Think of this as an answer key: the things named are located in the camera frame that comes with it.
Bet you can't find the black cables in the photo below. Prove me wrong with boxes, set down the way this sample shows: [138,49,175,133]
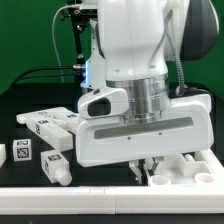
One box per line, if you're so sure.
[10,65,84,87]

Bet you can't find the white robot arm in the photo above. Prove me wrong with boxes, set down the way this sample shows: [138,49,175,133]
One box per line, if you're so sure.
[76,0,219,176]

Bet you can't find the grey camera cable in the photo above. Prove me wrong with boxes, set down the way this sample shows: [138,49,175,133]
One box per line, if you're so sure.
[51,3,81,84]

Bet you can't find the white chair seat part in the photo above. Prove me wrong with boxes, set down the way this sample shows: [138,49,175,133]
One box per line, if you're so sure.
[145,154,216,186]

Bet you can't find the white block left edge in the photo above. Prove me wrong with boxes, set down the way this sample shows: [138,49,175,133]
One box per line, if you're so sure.
[0,144,6,168]

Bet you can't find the white chair back part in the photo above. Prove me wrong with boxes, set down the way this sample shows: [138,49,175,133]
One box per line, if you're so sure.
[16,107,79,131]

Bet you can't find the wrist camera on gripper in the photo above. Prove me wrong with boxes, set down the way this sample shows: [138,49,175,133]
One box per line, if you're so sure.
[78,86,129,119]

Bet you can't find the white frame wall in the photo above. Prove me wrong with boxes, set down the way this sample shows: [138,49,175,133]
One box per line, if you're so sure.
[0,150,224,215]

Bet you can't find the small white tagged cube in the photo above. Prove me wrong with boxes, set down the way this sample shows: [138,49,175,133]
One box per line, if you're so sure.
[13,139,32,162]

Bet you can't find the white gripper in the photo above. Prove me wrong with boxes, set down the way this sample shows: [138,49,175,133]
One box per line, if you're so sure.
[76,94,214,184]

